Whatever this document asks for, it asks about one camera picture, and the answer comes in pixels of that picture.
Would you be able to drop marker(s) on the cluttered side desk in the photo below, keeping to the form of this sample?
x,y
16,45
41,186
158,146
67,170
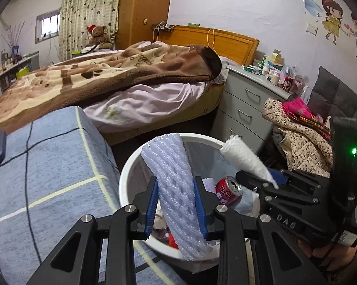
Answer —
x,y
13,69

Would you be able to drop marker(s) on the orange wooden wardrobe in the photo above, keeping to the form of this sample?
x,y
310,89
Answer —
x,y
136,20

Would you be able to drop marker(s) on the cartoon couple wall sticker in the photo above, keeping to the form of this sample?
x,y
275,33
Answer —
x,y
329,17

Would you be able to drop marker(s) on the small window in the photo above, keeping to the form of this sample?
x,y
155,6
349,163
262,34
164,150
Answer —
x,y
47,25

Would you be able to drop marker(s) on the brown teddy bear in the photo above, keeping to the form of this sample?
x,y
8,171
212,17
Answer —
x,y
98,36

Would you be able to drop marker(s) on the white pill bottle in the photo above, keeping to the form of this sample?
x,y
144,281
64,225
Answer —
x,y
275,78

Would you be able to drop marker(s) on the white foam net sleeve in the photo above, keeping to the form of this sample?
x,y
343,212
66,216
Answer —
x,y
244,159

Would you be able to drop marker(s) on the dark grey chair back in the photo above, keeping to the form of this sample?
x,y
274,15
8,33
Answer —
x,y
331,97

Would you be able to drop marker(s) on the pink striped cloth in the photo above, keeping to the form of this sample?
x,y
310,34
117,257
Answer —
x,y
298,111

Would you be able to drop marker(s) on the pink bed sheet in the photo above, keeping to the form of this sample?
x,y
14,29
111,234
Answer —
x,y
142,105

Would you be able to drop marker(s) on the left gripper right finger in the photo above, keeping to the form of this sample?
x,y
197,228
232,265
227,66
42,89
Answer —
x,y
276,258

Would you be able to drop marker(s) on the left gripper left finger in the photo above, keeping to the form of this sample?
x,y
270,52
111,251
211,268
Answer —
x,y
76,258

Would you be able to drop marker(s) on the orange wooden headboard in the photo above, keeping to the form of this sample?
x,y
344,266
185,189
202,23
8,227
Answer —
x,y
234,46

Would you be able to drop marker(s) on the patterned window curtain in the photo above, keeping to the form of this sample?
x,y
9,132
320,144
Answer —
x,y
77,15

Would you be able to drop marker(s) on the crushed red soda can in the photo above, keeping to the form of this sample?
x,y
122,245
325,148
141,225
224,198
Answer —
x,y
228,190

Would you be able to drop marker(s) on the grey drawer nightstand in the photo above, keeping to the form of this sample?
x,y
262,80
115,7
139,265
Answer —
x,y
241,105

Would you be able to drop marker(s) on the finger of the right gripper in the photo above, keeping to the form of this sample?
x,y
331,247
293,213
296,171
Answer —
x,y
254,183
294,180

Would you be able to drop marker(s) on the white round trash bin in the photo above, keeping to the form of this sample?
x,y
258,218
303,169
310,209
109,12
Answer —
x,y
136,176

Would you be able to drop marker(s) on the blue checked table cloth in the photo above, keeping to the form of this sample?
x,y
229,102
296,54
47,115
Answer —
x,y
56,169

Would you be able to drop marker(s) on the lilac foam net sleeve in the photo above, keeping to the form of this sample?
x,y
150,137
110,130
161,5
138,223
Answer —
x,y
166,158

